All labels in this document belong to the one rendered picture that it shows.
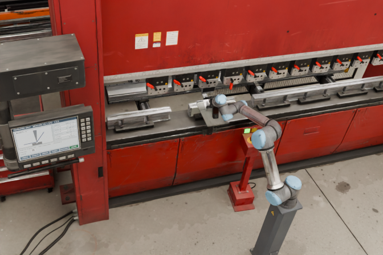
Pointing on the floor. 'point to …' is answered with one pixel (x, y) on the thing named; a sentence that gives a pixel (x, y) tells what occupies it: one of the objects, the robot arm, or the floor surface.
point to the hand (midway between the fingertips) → (211, 108)
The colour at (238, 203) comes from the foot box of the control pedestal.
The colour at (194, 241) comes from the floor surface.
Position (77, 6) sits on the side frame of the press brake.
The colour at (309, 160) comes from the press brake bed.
